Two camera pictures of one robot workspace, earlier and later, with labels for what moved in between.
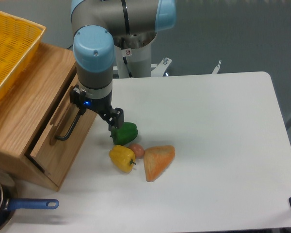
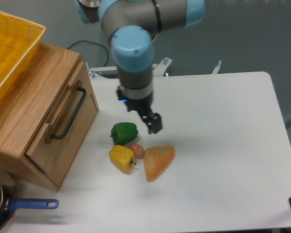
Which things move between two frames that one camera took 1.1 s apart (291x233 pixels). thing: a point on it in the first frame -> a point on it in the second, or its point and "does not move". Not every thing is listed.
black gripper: x=102 y=107 -> x=143 y=106
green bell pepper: x=125 y=134 does not move
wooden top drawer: x=60 y=143 does not move
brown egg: x=137 y=149 does not move
